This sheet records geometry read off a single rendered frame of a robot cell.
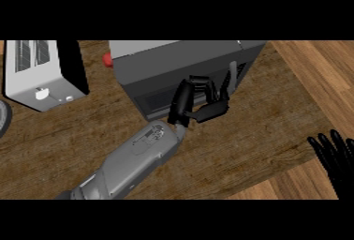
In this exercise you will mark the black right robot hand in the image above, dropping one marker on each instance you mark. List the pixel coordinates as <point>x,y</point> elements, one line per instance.
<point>336,156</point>

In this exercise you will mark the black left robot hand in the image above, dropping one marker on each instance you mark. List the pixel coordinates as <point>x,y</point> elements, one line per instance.
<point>183,99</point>

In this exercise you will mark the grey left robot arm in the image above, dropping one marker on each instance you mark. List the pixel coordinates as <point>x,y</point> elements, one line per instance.
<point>133,156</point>

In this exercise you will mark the dark grey microwave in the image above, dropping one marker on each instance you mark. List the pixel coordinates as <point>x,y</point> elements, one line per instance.
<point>174,68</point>

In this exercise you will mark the red object behind microwave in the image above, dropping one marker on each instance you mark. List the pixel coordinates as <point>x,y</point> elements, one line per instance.
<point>106,60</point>

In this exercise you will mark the silver toaster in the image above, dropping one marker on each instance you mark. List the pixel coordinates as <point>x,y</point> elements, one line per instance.
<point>41,75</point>

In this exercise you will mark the dark grey round object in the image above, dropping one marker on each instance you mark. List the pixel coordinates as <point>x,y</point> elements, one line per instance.
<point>3,118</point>

